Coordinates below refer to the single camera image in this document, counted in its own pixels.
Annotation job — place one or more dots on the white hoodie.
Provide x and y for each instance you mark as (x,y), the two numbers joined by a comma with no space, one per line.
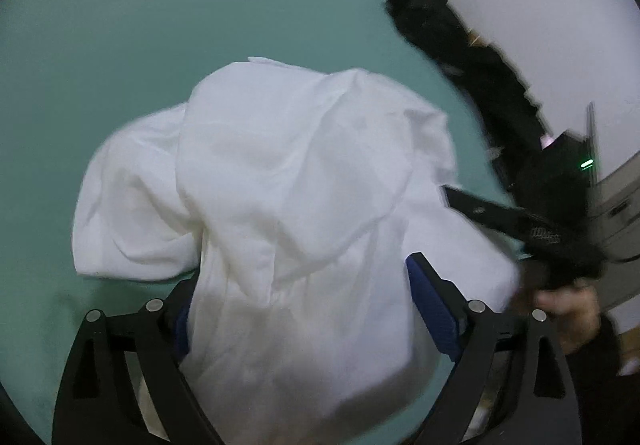
(300,225)

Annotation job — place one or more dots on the person's right hand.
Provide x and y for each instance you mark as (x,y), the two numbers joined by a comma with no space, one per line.
(572,312)

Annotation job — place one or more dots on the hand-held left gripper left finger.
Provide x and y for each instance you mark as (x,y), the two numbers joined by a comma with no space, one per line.
(182,325)

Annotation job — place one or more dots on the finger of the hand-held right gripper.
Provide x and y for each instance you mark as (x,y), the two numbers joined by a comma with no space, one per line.
(480,212)

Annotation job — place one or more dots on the black clothes pile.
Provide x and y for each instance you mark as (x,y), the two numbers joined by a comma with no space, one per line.
(475,70)

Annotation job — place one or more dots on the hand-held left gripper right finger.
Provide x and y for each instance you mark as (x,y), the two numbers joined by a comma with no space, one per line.
(434,310)

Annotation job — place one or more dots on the grey drawer cabinet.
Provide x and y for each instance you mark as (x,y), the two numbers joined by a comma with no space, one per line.
(620,215)

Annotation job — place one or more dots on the person's right forearm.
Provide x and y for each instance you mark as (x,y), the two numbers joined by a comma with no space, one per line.
(605,390)

